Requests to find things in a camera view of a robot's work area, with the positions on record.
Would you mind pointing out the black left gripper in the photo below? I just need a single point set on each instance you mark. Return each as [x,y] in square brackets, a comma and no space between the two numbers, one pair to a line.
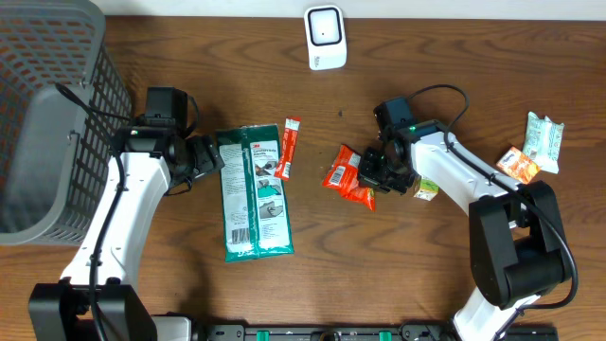
[207,154]

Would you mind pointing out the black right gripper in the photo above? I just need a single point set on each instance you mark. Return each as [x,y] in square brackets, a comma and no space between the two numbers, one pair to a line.
[366,173]

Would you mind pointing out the green tea drink carton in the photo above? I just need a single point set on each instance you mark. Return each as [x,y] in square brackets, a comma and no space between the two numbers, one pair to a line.
[425,189]

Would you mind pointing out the red snack bag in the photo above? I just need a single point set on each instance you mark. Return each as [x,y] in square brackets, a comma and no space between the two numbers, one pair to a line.
[343,177]

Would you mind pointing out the green 3M gloves pack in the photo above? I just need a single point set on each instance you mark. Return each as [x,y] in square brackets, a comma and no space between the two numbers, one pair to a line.
[256,222]

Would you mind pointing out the red Nestle sachet stick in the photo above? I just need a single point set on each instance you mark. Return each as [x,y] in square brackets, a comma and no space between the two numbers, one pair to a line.
[290,136]

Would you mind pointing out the orange Kleenex tissue pack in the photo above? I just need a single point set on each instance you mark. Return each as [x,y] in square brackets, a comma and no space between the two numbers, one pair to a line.
[517,165]

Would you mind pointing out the mint green wipes pack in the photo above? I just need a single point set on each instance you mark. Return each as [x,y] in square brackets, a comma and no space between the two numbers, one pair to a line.
[543,142]

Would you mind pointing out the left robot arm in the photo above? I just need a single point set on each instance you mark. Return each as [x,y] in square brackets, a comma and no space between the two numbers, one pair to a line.
[96,297]

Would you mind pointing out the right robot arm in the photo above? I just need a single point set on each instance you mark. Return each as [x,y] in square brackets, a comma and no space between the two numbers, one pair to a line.
[518,250]

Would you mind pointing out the white barcode scanner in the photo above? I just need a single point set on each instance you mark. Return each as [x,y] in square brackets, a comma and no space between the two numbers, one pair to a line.
[326,37]

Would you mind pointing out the grey plastic basket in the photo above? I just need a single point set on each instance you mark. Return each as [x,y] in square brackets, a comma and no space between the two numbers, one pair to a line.
[60,91]

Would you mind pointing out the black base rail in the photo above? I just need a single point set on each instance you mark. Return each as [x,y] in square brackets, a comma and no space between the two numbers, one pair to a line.
[407,332]

